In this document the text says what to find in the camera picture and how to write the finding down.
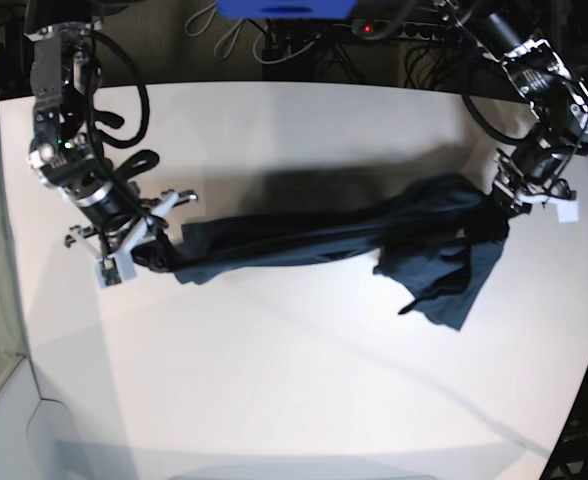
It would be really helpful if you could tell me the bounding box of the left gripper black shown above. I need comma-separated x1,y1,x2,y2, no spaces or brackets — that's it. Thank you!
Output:
491,147,575,216

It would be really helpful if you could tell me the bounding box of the blue plastic box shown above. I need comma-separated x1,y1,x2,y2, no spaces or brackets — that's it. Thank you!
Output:
216,0,357,19

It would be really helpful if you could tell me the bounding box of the black power strip red switch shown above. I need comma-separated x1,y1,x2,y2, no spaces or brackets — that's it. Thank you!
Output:
350,19,464,43

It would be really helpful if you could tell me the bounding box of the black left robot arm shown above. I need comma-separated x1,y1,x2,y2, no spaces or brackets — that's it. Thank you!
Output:
439,1,588,217

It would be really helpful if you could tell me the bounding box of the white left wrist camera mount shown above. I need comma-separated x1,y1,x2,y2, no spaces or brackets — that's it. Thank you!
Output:
493,149,581,224

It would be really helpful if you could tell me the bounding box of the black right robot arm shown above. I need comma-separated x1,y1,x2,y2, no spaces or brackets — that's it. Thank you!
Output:
28,22,167,252

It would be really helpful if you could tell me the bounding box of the dark blue t-shirt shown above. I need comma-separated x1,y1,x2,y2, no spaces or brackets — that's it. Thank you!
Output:
134,174,509,330

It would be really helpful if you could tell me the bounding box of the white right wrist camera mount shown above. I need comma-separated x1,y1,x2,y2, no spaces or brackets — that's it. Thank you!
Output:
64,184,198,288

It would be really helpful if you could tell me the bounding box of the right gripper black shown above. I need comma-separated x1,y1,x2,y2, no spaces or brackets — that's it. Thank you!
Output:
63,184,174,250

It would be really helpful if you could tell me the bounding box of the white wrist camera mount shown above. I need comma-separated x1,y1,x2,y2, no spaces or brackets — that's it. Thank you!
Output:
64,184,198,288
493,149,581,224

